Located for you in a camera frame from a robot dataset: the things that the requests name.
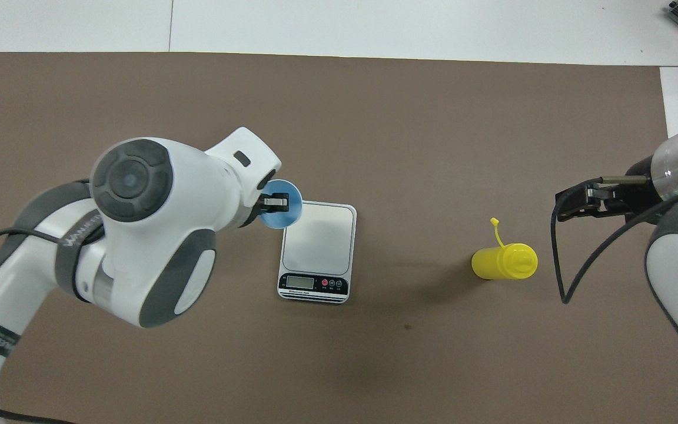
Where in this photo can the yellow squeeze bottle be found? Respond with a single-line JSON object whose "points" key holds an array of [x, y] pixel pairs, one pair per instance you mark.
{"points": [[507, 264]]}

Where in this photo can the brown table mat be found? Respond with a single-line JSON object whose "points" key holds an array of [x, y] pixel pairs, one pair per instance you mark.
{"points": [[374, 118]]}

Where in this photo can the silver digital kitchen scale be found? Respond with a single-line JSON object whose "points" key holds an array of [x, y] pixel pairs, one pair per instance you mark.
{"points": [[318, 247]]}

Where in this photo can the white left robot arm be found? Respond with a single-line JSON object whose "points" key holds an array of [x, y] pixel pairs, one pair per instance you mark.
{"points": [[139, 235]]}

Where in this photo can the light blue plastic cup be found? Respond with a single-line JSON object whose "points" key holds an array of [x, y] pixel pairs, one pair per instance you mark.
{"points": [[283, 219]]}

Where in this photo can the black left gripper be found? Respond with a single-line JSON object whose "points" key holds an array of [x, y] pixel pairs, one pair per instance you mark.
{"points": [[253, 217]]}

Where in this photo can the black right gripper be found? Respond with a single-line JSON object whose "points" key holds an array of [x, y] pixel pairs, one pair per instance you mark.
{"points": [[639, 195]]}

